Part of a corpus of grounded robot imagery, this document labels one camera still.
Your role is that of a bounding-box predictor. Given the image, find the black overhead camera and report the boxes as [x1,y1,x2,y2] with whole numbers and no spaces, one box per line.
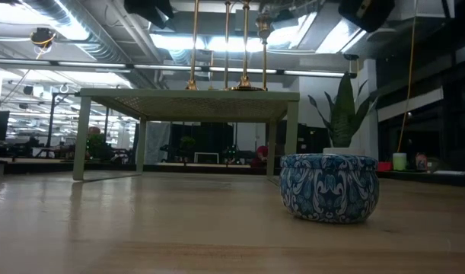
[29,27,58,49]

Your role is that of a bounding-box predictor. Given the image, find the white ceiling box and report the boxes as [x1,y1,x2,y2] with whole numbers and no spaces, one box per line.
[393,0,456,21]

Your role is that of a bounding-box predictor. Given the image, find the silver ventilation duct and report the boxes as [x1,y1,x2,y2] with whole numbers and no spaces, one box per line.
[22,0,168,91]

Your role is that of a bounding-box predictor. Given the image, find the white rectangular frame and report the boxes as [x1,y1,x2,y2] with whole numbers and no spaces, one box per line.
[193,151,221,165]

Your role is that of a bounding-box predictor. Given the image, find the bright ceiling light panel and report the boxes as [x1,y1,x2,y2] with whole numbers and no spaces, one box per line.
[150,33,279,53]

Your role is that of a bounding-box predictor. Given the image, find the yellow extension cable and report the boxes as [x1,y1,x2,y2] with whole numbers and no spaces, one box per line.
[396,0,418,154]

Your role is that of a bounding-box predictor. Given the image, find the black aluminium frame rail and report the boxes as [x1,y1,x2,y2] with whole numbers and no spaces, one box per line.
[3,162,282,177]

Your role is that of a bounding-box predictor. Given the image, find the snake plant in white pot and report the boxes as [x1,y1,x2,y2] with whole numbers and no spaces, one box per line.
[307,72,380,156]

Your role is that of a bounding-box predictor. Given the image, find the black low ledge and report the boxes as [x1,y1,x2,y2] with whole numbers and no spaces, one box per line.
[376,170,465,188]

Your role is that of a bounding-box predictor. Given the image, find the light green cup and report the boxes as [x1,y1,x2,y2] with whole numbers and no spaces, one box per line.
[392,152,407,171]

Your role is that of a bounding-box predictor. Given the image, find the black cabinet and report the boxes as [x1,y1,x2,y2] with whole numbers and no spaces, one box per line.
[296,123,331,155]

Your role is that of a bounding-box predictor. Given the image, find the mint green mesh shelf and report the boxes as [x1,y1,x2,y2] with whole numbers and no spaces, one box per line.
[72,88,301,182]

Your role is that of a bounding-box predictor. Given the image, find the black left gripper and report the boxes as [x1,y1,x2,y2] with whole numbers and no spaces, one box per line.
[123,0,175,30]

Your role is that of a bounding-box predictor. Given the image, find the short gold candlestick holder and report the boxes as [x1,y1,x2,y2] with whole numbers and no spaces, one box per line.
[255,13,273,91]

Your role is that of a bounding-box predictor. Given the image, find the dark blue ball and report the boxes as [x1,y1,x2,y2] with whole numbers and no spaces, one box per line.
[279,153,380,225]

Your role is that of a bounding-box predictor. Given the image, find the small patterned jar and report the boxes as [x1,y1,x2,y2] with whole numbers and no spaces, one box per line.
[415,152,428,172]

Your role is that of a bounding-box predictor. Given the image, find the grey patterned curtain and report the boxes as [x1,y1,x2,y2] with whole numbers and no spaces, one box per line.
[145,121,172,165]

